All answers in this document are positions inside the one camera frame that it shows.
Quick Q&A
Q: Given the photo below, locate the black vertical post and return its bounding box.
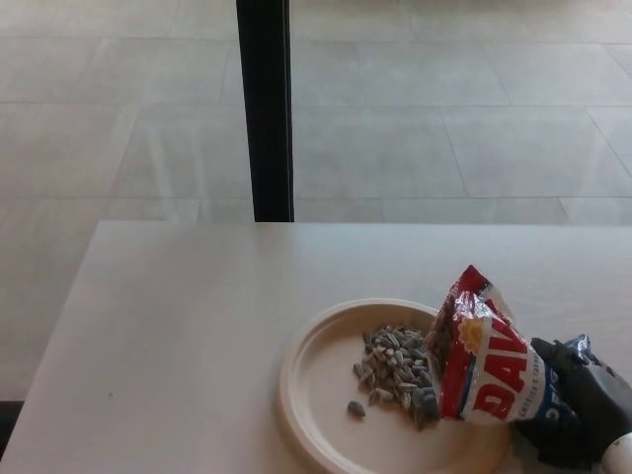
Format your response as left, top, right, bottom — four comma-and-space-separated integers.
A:
235, 0, 295, 223

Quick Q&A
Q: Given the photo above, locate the red white sunflower seed bag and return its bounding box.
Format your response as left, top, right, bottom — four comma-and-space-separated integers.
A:
425, 265, 606, 427

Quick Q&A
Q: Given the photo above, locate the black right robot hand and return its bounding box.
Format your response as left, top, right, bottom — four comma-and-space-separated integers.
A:
513, 337, 632, 468

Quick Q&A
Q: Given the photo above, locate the beige round paper plate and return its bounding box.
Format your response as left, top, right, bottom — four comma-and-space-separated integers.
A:
277, 297, 513, 474

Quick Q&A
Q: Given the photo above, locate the pile of sunflower seeds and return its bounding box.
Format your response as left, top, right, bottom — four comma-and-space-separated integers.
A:
351, 323, 440, 429

